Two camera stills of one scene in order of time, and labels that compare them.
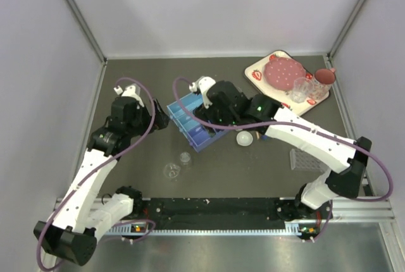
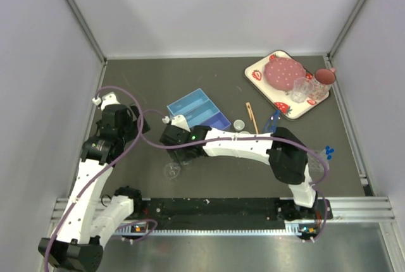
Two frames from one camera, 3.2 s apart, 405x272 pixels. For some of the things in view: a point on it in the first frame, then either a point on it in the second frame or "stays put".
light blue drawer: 191,101 stays put
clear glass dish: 171,170 stays put
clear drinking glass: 302,88 stays put
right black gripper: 206,114 → 176,157
